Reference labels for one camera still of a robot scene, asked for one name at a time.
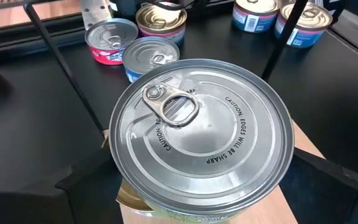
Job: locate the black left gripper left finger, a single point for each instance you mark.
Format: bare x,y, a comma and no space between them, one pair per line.
95,186

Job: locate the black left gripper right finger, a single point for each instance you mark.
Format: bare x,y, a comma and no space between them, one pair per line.
319,193

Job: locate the silver-lid seafood can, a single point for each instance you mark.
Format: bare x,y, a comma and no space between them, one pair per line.
197,140
129,199

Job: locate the wooden shelf black metal frame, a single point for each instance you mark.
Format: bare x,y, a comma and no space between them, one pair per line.
272,211

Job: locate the gold-lid blue label can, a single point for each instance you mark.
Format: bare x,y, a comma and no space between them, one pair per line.
253,21
315,21
162,15

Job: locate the silver-lid can blue label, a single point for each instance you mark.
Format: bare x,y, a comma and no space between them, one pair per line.
148,53

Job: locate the silver-lid can red label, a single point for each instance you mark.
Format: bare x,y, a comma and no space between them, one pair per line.
110,34

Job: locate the black metal table frame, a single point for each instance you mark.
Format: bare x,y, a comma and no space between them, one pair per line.
17,39

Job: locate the grey perforated metal bracket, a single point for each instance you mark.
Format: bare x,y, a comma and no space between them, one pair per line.
95,12

